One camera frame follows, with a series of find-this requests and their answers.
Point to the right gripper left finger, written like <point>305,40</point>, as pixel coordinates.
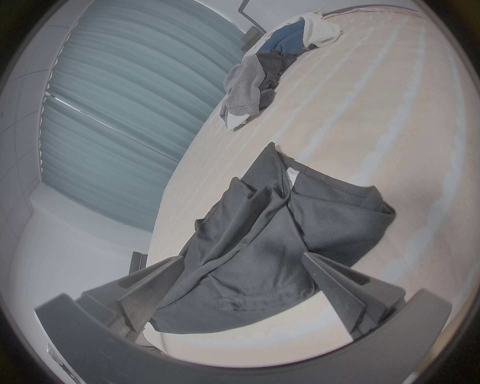
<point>146,292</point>

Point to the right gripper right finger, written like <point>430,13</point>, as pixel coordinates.
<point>348,292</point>

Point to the black chest of drawers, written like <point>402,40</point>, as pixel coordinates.
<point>137,264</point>

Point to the black T-shirt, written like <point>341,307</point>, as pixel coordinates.
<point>255,255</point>

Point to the bed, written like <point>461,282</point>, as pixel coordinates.
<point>375,131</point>

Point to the grey bedside table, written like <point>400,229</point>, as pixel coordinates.
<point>250,36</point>

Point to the white printed pillow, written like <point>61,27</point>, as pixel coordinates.
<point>262,39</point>

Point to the white garment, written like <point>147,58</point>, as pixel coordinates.
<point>318,30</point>

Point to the dark blue garment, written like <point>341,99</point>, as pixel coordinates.
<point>287,39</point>

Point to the grey garment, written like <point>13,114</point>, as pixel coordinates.
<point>243,88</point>

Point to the blue-green curtain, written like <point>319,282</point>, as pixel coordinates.
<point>112,165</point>
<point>150,67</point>

